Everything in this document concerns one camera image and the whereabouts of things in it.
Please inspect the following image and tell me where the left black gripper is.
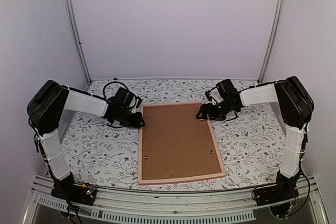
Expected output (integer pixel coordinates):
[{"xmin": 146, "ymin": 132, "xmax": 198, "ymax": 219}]
[{"xmin": 117, "ymin": 108, "xmax": 144, "ymax": 129}]

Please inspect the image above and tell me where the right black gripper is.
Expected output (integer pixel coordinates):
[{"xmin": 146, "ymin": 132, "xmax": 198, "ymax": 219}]
[{"xmin": 196, "ymin": 100, "xmax": 235, "ymax": 121}]

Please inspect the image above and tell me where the brown cardboard backing board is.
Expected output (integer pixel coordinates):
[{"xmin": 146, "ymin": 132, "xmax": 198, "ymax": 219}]
[{"xmin": 141, "ymin": 103, "xmax": 223, "ymax": 182}]

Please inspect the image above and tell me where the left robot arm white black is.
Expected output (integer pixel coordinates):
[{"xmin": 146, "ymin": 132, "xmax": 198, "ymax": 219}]
[{"xmin": 27, "ymin": 80, "xmax": 145, "ymax": 200}]

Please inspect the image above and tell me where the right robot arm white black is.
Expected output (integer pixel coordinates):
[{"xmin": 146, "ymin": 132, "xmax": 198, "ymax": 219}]
[{"xmin": 196, "ymin": 76, "xmax": 314, "ymax": 201}]

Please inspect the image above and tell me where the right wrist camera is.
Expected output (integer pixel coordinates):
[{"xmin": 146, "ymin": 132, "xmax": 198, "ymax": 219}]
[{"xmin": 205, "ymin": 90, "xmax": 218, "ymax": 104}]

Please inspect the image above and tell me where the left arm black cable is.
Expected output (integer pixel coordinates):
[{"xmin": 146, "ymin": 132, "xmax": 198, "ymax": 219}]
[{"xmin": 102, "ymin": 78, "xmax": 129, "ymax": 101}]

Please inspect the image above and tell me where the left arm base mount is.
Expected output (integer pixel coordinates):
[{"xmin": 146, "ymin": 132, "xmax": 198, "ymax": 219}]
[{"xmin": 51, "ymin": 183, "xmax": 97, "ymax": 206}]

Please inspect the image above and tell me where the front aluminium rail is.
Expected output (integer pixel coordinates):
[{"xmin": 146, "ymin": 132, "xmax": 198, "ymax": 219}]
[{"xmin": 23, "ymin": 175, "xmax": 330, "ymax": 223}]

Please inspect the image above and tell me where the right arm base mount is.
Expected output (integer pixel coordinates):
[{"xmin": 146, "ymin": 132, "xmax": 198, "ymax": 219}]
[{"xmin": 251, "ymin": 186, "xmax": 299, "ymax": 219}]

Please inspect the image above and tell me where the right aluminium corner post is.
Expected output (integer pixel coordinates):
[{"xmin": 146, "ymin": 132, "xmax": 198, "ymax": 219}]
[{"xmin": 258, "ymin": 0, "xmax": 285, "ymax": 83}]

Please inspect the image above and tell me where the aluminium corner post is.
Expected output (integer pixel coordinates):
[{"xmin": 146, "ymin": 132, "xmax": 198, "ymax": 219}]
[
  {"xmin": 258, "ymin": 0, "xmax": 285, "ymax": 83},
  {"xmin": 64, "ymin": 0, "xmax": 92, "ymax": 84}
]

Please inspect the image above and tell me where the left aluminium corner post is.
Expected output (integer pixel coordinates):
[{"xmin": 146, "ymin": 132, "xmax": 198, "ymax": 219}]
[{"xmin": 64, "ymin": 0, "xmax": 92, "ymax": 84}]

